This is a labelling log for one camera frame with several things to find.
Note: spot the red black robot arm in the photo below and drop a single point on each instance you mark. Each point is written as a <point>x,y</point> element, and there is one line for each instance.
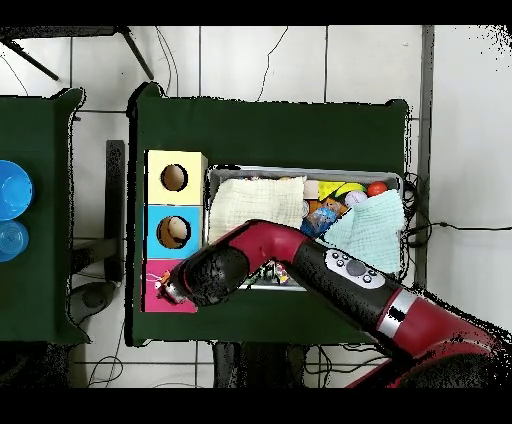
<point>272,240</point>

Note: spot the grey round floor base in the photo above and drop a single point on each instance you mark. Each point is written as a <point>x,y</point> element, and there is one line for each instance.
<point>94,298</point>

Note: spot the dark green side tablecloth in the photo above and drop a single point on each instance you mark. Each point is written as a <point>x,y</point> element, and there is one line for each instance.
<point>40,300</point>

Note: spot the crumpled plastic bottle blue label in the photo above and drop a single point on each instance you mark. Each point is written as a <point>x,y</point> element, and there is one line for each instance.
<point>320,220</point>

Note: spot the blue round lid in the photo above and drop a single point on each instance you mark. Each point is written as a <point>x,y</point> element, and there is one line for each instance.
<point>12,240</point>

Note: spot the yellow green ball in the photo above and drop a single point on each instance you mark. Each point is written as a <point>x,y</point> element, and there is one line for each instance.
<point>354,187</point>

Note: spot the orange red ball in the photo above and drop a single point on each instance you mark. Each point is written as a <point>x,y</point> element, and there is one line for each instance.
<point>376,188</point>

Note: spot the black tripod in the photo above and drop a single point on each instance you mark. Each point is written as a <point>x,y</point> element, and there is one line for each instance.
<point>136,52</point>

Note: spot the mint waffle cloth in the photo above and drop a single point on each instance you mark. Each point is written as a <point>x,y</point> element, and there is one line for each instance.
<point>372,232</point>

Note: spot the plain wooden block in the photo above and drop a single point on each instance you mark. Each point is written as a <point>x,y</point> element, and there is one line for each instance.
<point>311,190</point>

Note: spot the white baseball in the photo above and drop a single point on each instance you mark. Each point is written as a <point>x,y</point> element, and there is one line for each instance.
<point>355,198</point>

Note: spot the blue plastic bowl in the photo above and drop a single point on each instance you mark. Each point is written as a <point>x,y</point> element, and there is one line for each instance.
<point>14,190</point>

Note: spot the shallow mesh bin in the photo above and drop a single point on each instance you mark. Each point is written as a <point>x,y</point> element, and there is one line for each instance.
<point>304,171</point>

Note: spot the wooden box with three holes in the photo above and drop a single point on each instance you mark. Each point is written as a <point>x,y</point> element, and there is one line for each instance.
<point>192,192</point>

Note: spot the cream waffle cloth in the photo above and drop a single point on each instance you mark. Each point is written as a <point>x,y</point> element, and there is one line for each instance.
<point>256,204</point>

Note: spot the yellow triangular block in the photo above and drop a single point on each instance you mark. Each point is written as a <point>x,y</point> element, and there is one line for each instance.
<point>328,188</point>

